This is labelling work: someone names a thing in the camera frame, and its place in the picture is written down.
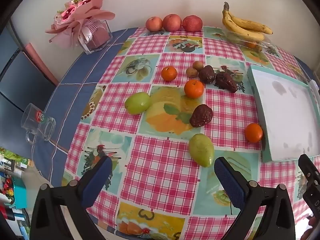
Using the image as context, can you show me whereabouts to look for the clear glass mug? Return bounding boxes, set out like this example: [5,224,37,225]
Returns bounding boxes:
[21,103,57,145]

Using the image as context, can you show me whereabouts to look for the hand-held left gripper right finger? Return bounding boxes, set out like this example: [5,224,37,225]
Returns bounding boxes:
[214,157,297,240]

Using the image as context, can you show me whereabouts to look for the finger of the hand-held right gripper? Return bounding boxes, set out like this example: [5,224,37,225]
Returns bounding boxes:
[298,154,320,217]

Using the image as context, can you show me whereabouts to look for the pink flower bouquet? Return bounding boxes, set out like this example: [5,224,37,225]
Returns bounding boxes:
[45,0,116,49]

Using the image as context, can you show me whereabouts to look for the dark red apple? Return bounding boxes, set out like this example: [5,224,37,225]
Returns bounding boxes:
[182,15,203,32]

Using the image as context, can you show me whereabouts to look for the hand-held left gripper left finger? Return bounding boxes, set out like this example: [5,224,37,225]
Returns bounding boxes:
[29,156,113,240]

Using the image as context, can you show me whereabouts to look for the small tangerine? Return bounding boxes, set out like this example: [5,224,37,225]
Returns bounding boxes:
[161,66,178,82]

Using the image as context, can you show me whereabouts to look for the teal box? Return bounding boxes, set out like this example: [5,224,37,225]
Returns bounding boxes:
[11,176,28,209]

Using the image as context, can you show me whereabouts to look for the pointed green fruit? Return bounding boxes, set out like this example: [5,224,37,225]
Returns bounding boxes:
[188,134,215,168]

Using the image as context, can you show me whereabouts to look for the yellow banana bunch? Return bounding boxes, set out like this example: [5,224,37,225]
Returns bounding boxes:
[222,2,273,42]

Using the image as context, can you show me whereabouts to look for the pale orange apple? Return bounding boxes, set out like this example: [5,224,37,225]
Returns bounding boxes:
[145,16,164,32]

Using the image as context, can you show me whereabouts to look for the person's right hand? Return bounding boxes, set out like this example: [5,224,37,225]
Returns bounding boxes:
[300,214,320,240]

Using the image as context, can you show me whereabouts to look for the teal and white tray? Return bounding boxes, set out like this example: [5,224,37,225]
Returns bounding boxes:
[247,64,320,163]

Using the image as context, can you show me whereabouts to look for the pink checked tablecloth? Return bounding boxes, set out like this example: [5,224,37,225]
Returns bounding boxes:
[61,26,320,240]

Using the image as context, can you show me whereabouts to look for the oval green fruit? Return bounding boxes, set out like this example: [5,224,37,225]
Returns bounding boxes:
[125,92,152,115]

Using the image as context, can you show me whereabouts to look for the dark red date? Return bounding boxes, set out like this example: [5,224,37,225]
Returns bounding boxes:
[215,71,238,93]
[189,104,214,128]
[199,65,216,84]

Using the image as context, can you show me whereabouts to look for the clear plastic container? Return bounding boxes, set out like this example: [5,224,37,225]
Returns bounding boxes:
[225,29,274,53]

